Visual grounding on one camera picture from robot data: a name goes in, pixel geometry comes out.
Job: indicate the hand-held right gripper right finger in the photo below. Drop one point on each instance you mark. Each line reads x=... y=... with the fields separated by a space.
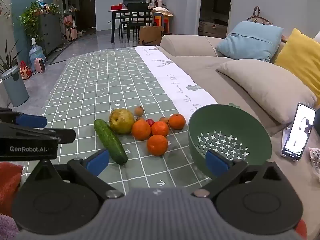
x=215 y=161

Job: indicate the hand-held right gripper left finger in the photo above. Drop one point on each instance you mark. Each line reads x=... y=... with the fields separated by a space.
x=98 y=160

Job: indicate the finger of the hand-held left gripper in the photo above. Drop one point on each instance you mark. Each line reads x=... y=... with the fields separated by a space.
x=31 y=121
x=60 y=133

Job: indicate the green cucumber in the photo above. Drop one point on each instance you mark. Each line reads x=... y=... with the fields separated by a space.
x=110 y=141

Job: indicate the green colander bowl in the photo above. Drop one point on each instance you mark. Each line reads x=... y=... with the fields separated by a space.
x=212 y=120

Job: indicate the yellow green pear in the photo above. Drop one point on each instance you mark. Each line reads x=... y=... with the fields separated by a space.
x=121 y=121

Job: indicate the orange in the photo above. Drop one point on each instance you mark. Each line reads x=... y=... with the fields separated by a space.
x=160 y=128
x=177 y=121
x=141 y=130
x=157 y=145

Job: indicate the brown longan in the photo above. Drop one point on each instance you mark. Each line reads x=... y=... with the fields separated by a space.
x=139 y=118
x=139 y=110
x=163 y=120

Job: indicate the grey trash bin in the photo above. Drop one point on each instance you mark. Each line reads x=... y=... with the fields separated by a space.
x=15 y=90

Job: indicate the red cloth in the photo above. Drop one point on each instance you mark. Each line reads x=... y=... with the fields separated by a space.
x=10 y=185

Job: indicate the pink heater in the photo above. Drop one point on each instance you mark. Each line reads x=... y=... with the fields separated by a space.
x=40 y=65

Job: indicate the green checked tablecloth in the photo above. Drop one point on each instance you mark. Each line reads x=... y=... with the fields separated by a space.
x=100 y=85

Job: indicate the spiky leaf plant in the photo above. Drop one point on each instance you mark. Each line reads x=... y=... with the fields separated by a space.
x=7 y=62

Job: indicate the small red fruit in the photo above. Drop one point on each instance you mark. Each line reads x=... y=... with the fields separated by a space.
x=150 y=122

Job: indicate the blue water bottle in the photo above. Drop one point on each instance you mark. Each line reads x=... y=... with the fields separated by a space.
x=35 y=53

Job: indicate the purple fleece cloth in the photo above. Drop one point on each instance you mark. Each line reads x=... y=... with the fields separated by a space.
x=7 y=227

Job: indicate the smartphone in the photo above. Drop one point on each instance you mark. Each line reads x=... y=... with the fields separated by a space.
x=300 y=130

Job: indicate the grey cabinet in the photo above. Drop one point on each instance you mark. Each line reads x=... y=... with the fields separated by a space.
x=51 y=32

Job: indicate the beige pillow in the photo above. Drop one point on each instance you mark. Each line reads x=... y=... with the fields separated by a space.
x=270 y=87

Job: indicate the pink suitcase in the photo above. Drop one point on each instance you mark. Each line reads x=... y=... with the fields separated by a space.
x=71 y=33

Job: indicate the beige sofa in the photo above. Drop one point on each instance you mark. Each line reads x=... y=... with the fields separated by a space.
x=200 y=65

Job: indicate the clear plastic bag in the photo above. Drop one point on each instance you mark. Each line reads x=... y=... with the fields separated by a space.
x=315 y=162

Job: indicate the leafy potted plant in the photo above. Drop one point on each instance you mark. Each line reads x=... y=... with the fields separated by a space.
x=30 y=20

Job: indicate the blue pillow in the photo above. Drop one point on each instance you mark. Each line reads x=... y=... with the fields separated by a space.
x=250 y=41

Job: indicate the brown paper bag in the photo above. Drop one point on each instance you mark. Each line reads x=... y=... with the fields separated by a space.
x=150 y=36

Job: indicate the yellow pillow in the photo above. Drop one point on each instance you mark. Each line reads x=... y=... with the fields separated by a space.
x=302 y=60

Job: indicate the black dining chair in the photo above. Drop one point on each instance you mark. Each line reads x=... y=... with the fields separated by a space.
x=137 y=10

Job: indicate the brown handbag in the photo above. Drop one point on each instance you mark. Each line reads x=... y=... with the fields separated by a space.
x=260 y=18

